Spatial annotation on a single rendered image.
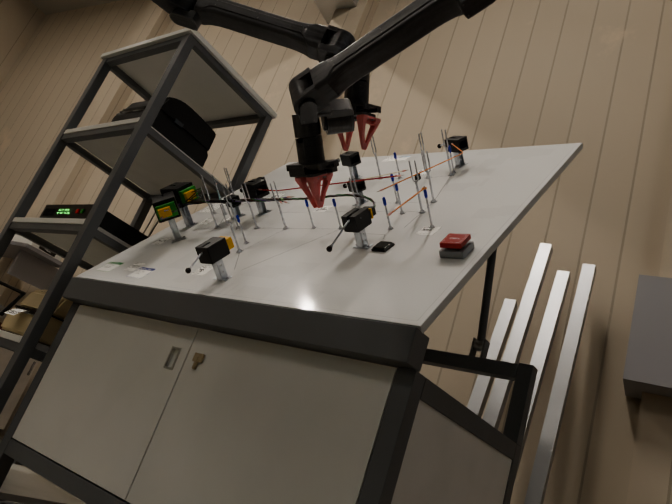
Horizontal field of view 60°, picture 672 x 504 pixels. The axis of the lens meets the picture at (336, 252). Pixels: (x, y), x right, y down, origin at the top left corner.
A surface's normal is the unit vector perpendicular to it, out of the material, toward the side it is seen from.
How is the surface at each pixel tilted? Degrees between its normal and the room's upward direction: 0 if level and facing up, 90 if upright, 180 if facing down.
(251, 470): 90
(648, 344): 90
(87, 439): 90
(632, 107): 90
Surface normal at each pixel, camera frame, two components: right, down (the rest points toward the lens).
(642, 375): -0.43, -0.45
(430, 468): 0.79, 0.04
